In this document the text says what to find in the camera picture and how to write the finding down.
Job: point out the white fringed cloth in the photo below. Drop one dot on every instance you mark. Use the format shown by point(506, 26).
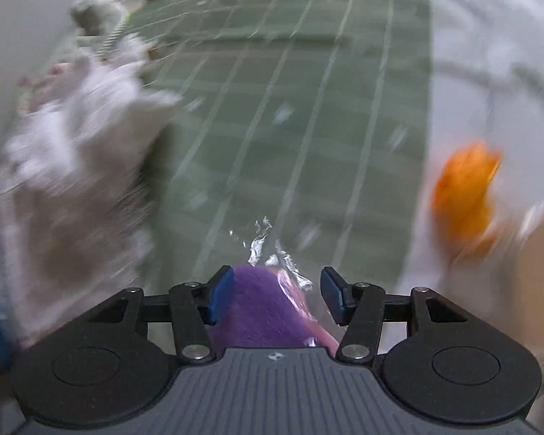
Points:
point(73, 208)

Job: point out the purple plush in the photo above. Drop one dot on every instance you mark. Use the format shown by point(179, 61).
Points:
point(268, 308)

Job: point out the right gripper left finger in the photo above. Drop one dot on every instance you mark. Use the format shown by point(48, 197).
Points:
point(193, 307)

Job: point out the grey plush toy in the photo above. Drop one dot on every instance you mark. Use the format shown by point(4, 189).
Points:
point(99, 24)

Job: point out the orange hair clip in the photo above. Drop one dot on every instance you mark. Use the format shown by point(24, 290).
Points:
point(461, 203)

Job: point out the white lidded jar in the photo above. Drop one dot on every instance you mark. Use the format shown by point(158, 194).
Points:
point(524, 281)

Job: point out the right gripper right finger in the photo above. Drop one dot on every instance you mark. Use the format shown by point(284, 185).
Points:
point(358, 307)

